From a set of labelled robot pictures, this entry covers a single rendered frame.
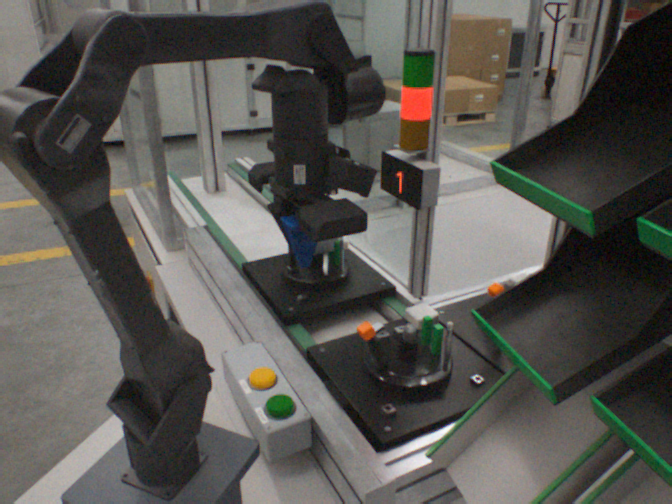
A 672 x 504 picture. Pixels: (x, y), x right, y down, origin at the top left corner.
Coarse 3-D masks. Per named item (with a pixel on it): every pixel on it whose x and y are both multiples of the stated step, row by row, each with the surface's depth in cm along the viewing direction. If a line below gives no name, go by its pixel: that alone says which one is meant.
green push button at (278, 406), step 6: (276, 396) 80; (282, 396) 80; (288, 396) 80; (270, 402) 79; (276, 402) 79; (282, 402) 79; (288, 402) 79; (270, 408) 78; (276, 408) 78; (282, 408) 78; (288, 408) 78; (270, 414) 78; (276, 414) 78; (282, 414) 78
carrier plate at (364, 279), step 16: (272, 256) 122; (352, 256) 121; (256, 272) 115; (272, 272) 115; (352, 272) 115; (368, 272) 115; (256, 288) 112; (272, 288) 109; (288, 288) 109; (336, 288) 109; (352, 288) 109; (368, 288) 109; (384, 288) 109; (272, 304) 105; (288, 304) 103; (304, 304) 103; (320, 304) 103; (336, 304) 104; (352, 304) 106; (288, 320) 100; (304, 320) 102
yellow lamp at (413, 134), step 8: (400, 120) 92; (408, 120) 90; (416, 120) 90; (424, 120) 90; (400, 128) 92; (408, 128) 91; (416, 128) 90; (424, 128) 91; (400, 136) 93; (408, 136) 91; (416, 136) 91; (424, 136) 91; (400, 144) 93; (408, 144) 92; (416, 144) 91; (424, 144) 92
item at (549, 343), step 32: (576, 256) 58; (608, 256) 58; (640, 256) 56; (512, 288) 58; (544, 288) 59; (576, 288) 57; (608, 288) 55; (640, 288) 53; (480, 320) 56; (512, 320) 57; (544, 320) 55; (576, 320) 54; (608, 320) 52; (640, 320) 51; (512, 352) 51; (544, 352) 52; (576, 352) 51; (608, 352) 47; (640, 352) 48; (544, 384) 47; (576, 384) 47
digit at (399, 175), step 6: (396, 162) 95; (396, 168) 95; (402, 168) 94; (396, 174) 96; (402, 174) 94; (396, 180) 96; (402, 180) 95; (396, 186) 97; (402, 186) 95; (396, 192) 97; (402, 192) 95
